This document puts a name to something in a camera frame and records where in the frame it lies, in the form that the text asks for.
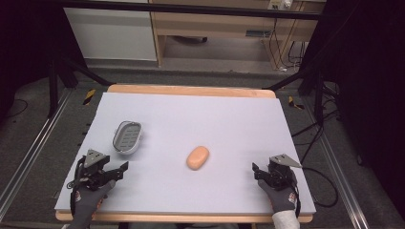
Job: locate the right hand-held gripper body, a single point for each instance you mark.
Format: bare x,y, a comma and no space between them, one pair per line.
281,171

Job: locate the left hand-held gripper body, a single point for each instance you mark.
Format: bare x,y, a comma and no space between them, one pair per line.
93,165

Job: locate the person's right hand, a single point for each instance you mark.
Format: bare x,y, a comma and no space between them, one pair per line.
280,198

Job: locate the person's left hand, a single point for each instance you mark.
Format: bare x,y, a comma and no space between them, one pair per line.
89,200

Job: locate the grey white soap dish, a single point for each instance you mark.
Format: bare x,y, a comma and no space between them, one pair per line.
127,137

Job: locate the orange soap bar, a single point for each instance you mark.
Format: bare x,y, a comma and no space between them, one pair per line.
197,158

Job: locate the yellow black floor marker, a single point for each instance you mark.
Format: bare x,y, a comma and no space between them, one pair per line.
89,96
295,103

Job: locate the pale lilac table mat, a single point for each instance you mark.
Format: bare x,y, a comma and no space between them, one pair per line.
197,120

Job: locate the black metal stand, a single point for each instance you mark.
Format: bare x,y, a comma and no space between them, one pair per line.
55,82
313,82

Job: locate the wooden table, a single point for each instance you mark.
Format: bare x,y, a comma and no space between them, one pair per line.
191,90

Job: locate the white cabinet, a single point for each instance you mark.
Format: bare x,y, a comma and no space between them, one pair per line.
111,31

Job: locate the wooden desk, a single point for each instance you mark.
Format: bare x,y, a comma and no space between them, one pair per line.
223,25

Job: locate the white power strip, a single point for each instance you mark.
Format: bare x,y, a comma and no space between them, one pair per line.
280,4

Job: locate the black crossbar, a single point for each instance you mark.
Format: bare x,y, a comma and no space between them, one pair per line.
191,9

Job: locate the metal floor rail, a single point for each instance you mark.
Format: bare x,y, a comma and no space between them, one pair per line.
342,178
30,152

